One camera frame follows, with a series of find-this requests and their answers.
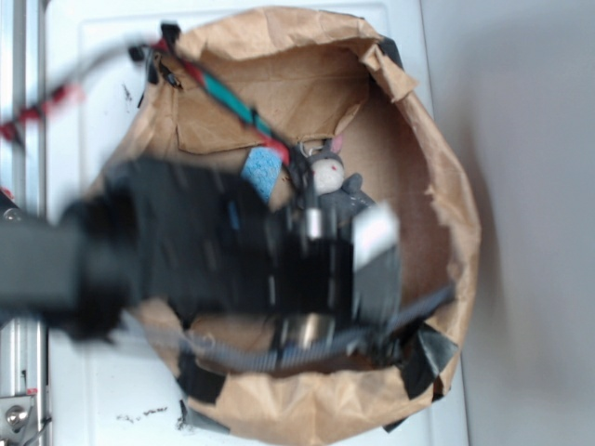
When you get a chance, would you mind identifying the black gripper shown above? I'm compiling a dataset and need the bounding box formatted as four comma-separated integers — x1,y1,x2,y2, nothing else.
265,203,401,354

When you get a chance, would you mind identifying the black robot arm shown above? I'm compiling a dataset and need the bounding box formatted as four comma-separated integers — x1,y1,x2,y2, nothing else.
1,157,401,339

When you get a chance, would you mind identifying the blue sponge strip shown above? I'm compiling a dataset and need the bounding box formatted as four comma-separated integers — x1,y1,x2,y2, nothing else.
241,147,282,203

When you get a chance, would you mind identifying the brown paper bag tray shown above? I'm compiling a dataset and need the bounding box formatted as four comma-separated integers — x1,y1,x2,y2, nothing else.
83,5,482,446

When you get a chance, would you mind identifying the grey plush bunny keychain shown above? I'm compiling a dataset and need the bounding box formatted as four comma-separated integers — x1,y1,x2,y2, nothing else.
299,135,376,220

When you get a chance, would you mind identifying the red black cable bundle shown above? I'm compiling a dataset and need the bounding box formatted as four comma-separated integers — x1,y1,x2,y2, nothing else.
0,36,317,205

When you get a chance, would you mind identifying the aluminium frame rail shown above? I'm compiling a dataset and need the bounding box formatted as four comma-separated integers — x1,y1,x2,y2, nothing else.
1,1,51,445

